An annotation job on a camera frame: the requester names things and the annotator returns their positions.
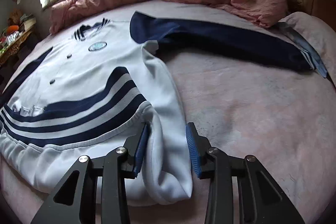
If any white and navy jacket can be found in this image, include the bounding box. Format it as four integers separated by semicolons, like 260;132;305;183
1;12;327;206

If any pink bed sheet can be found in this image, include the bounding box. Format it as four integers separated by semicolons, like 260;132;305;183
1;0;335;223

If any ornate wooden side table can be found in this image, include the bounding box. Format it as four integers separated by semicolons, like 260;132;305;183
0;25;36;66

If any pink pillow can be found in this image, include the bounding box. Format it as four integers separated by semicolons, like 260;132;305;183
278;12;335;84

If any orange plush toy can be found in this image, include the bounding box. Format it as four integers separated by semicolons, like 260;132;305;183
6;25;19;36

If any stack of books on table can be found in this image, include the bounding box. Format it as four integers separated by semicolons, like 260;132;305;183
20;14;37;31

